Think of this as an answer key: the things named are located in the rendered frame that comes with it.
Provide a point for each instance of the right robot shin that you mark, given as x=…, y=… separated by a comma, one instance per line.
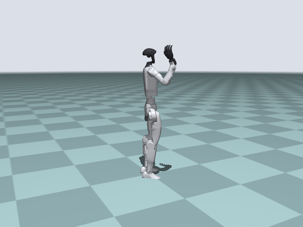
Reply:
x=150, y=156

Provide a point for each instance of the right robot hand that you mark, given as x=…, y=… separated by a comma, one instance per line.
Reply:
x=168, y=53

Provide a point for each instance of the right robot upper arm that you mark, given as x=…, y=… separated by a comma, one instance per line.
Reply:
x=154, y=73

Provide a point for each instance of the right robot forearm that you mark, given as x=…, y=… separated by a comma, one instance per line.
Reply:
x=170, y=73

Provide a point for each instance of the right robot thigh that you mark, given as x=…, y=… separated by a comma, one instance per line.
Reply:
x=155, y=127

